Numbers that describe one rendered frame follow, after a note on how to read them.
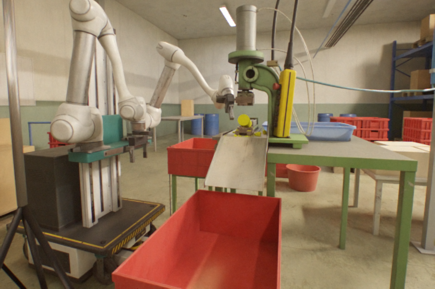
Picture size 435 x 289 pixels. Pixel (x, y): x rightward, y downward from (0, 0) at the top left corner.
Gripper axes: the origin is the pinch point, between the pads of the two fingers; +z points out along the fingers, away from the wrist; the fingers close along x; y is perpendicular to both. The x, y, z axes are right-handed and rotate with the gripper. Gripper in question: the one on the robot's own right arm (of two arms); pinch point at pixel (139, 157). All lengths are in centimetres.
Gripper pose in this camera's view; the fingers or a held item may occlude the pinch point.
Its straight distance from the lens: 151.2
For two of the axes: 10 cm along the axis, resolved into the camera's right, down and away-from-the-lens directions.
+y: -9.6, -0.2, 2.9
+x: -2.9, 0.8, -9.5
